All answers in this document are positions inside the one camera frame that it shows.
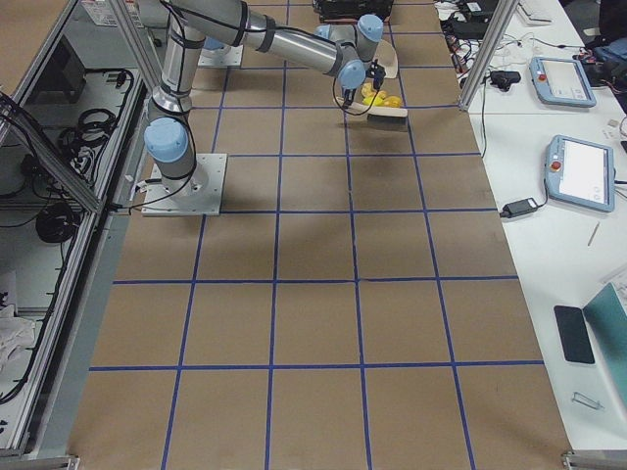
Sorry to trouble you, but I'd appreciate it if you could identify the black smartphone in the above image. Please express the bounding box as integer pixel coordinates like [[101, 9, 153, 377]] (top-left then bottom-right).
[[554, 305, 595, 364]]

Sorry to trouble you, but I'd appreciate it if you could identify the black webcam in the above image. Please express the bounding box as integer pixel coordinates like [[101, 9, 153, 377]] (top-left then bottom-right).
[[489, 70, 521, 92]]

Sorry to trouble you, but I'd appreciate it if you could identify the black power adapter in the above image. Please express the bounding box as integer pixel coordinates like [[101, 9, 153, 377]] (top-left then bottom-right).
[[500, 198, 540, 218]]

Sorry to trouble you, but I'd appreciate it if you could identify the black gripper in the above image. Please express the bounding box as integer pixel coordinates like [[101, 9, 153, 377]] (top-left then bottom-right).
[[340, 72, 365, 104]]

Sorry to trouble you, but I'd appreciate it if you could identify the white crumpled cloth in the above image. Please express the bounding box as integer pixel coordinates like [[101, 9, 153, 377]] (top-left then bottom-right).
[[0, 273, 38, 378]]

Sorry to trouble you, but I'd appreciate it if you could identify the blue teach pendant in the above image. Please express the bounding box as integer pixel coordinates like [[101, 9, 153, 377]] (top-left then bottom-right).
[[529, 56, 597, 108], [544, 135, 615, 212]]

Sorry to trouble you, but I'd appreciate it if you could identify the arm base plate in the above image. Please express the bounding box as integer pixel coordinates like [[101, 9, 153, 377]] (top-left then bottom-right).
[[198, 46, 243, 69], [140, 154, 227, 216]]

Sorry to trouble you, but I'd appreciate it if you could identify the aluminium frame post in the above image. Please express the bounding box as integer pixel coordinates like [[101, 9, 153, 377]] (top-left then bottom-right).
[[458, 0, 517, 112]]

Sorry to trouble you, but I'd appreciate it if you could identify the beige plastic dustpan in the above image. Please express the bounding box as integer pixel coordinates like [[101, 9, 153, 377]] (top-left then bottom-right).
[[374, 39, 399, 79]]

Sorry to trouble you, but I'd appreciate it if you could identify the yellow-brown potato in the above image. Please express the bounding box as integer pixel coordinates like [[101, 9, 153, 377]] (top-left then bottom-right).
[[381, 96, 403, 109]]

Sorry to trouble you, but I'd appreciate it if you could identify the bin with black bag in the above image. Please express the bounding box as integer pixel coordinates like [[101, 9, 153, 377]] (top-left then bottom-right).
[[312, 0, 394, 22]]

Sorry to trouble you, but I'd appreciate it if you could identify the yellow sponge wedge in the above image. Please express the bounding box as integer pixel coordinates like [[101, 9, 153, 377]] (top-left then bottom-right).
[[362, 95, 384, 107]]

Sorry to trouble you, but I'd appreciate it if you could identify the beige hand brush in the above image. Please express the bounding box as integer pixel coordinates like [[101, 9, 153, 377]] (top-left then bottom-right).
[[334, 97, 409, 125]]

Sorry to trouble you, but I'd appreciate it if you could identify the near blue teach pendant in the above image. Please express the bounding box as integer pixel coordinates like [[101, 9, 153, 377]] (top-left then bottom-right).
[[544, 135, 615, 212]]

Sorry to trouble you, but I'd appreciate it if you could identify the toy croissant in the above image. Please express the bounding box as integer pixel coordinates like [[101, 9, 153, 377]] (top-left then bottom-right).
[[361, 82, 386, 99]]

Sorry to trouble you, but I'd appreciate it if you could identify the far blue teach pendant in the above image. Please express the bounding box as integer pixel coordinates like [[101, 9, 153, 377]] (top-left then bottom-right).
[[529, 56, 597, 108]]

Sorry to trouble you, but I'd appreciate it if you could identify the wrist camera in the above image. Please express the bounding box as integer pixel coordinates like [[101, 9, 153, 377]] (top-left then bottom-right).
[[366, 59, 386, 91]]

